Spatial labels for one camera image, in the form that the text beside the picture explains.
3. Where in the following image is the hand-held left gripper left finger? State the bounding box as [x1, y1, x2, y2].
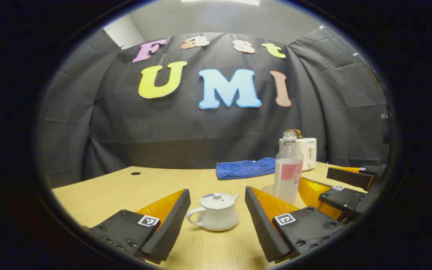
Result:
[83, 189, 191, 265]

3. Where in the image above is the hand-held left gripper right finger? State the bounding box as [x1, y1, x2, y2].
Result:
[244, 186, 347, 264]

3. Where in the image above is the white teacup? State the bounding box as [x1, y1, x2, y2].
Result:
[186, 193, 240, 231]

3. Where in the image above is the white teacup lid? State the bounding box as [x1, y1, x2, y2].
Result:
[201, 193, 235, 210]

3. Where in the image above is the clear water bottle pink label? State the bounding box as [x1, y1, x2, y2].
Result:
[273, 130, 303, 205]

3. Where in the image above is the white toaster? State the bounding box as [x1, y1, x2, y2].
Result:
[279, 137, 317, 171]

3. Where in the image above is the blue towel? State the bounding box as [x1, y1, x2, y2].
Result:
[216, 157, 276, 180]

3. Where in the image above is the black backdrop cloth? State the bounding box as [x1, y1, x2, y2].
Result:
[36, 26, 393, 188]

